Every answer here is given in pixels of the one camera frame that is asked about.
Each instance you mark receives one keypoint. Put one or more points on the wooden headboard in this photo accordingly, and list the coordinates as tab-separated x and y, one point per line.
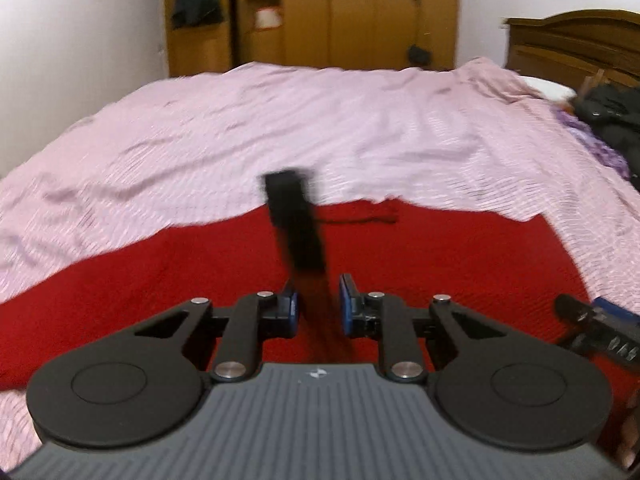
565	40

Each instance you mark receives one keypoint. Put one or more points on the pink checked bedsheet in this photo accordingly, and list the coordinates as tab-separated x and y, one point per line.
250	125

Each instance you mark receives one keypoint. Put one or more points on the red knitted sweater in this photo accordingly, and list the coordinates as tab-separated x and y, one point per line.
450	260

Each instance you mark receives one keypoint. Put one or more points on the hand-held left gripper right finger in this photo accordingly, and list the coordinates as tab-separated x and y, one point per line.
347	310

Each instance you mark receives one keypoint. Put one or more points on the small black bag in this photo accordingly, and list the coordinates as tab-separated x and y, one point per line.
419	55

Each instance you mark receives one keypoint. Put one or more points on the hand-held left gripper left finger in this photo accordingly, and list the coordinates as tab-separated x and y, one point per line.
292	310

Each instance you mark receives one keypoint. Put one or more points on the white box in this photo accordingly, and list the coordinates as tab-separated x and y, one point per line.
267	17

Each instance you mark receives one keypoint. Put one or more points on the white pillow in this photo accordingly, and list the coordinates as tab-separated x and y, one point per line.
550	89

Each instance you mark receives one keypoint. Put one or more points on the wooden wardrobe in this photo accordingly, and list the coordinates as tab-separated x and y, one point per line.
350	10

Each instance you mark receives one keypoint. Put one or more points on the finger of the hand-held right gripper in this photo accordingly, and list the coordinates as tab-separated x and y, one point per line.
585	312

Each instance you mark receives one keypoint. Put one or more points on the black clothes pile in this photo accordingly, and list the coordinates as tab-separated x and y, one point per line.
612	115

